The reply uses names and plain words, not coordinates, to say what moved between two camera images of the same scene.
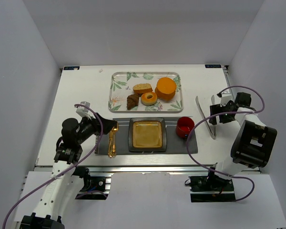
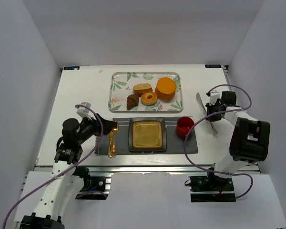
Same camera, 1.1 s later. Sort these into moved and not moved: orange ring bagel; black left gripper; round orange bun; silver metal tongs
Moved: silver metal tongs
Not moved: round orange bun; orange ring bagel; black left gripper
